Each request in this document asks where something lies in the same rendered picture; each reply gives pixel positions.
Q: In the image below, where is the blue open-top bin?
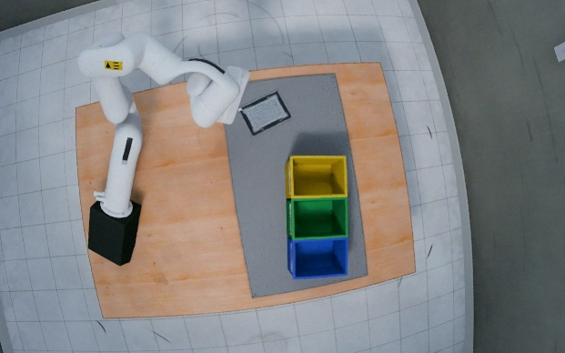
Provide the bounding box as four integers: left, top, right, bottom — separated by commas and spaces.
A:
287, 237, 348, 279

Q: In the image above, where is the yellow recycle bin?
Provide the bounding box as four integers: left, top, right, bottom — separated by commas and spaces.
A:
285, 156, 348, 198

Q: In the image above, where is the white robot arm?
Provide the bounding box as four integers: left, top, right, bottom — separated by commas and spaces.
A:
77, 31, 240, 217

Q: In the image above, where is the green returns bin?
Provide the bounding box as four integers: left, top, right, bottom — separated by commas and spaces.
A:
286, 197, 348, 240

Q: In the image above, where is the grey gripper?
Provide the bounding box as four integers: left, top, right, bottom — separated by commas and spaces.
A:
217, 66, 250, 125

